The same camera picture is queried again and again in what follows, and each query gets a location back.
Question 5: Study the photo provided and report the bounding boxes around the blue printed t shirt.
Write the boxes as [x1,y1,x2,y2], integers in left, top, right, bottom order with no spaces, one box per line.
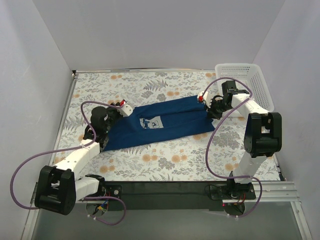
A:
[104,96,215,151]

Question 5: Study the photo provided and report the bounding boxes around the white plastic basket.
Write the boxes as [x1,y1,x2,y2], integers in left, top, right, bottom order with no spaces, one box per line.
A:
[215,63,274,112]

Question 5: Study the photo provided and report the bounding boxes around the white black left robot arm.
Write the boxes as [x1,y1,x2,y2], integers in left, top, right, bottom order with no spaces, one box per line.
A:
[34,106,123,215]

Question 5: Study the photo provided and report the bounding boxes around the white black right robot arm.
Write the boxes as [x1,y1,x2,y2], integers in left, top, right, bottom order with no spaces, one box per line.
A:
[197,77,282,200]

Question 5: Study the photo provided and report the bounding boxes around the floral patterned table mat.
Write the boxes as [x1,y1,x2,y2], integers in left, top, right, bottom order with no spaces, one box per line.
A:
[51,70,246,181]

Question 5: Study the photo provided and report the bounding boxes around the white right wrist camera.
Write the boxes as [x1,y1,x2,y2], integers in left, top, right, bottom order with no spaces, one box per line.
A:
[197,91,213,108]

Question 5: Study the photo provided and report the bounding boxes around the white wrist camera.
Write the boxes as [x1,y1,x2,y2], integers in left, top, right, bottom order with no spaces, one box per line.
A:
[117,100,135,117]
[197,91,213,108]

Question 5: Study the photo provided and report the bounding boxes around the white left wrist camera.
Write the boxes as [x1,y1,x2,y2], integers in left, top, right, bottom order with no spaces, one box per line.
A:
[117,100,135,117]

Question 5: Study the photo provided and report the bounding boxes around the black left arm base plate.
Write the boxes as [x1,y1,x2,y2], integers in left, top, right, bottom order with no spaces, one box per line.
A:
[83,184,122,201]

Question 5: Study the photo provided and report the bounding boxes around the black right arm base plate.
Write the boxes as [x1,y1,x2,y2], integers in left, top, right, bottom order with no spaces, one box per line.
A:
[204,180,256,200]

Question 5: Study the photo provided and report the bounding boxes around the aluminium frame rail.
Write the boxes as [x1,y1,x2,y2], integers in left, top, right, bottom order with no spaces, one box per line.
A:
[32,180,300,202]

